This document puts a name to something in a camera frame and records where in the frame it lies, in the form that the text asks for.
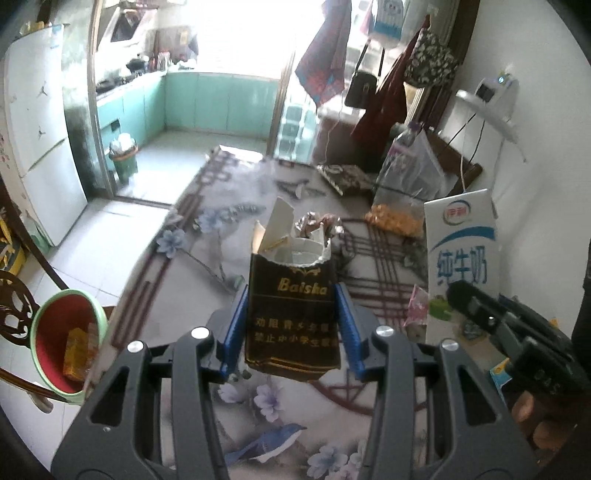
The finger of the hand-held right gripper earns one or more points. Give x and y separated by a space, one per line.
475 304

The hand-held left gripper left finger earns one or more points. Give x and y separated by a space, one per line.
235 323

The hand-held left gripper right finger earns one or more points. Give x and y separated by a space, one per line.
348 323

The dark cigarette pack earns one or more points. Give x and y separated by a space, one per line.
291 323

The white milk carton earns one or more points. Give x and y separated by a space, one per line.
461 240

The yellow bear print medicine box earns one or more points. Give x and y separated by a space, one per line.
76 355

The red basin with green rim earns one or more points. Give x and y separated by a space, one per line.
51 350

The green trash bin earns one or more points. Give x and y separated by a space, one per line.
123 161

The person's right hand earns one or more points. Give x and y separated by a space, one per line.
531 413

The blue packet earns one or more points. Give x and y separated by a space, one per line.
500 371

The pink wrapper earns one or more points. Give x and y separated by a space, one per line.
418 307

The floral tablecloth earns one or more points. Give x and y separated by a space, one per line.
194 258

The crumpled foil wrapper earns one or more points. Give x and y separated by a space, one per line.
318 222

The clear bag of orange snacks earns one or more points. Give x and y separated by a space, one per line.
397 221

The plain wooden chair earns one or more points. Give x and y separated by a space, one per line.
466 170

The patterned pouch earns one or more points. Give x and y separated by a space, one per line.
344 179

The clear plastic bottle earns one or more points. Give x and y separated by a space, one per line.
400 141

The clear stacked storage drawers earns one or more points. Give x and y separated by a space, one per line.
295 134

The red garment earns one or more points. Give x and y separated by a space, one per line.
383 115

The white device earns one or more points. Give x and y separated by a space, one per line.
496 90

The carved wooden chair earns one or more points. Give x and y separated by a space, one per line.
14 318

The teal kitchen cabinets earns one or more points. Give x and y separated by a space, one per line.
207 101

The black handbag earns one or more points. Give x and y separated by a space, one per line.
360 87

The black floral patterned bag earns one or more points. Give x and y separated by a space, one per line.
431 60

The plaid cloth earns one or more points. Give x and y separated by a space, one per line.
323 69

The white refrigerator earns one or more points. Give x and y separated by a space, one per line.
41 138

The blue and white bag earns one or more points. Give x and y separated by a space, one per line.
388 18

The range hood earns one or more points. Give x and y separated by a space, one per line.
131 23

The white wall shelf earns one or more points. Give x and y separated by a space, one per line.
494 115

